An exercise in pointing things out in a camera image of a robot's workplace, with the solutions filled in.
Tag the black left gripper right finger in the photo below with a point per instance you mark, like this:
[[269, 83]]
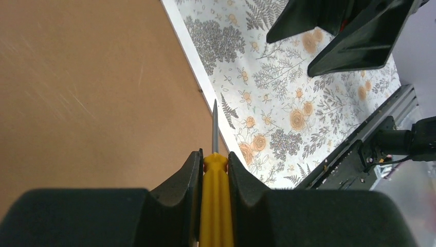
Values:
[[299, 217]]

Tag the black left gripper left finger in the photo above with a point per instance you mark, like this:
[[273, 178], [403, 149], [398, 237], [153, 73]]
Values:
[[165, 216]]

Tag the yellow handled screwdriver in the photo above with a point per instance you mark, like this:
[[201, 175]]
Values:
[[216, 227]]

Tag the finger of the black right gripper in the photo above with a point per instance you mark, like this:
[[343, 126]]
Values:
[[367, 41], [304, 15]]

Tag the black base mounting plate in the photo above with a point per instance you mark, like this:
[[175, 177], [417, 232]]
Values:
[[352, 164]]

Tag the white picture frame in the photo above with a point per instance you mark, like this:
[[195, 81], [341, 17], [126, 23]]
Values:
[[94, 94]]

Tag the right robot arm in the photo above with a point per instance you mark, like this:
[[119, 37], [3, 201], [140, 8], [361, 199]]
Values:
[[422, 144]]

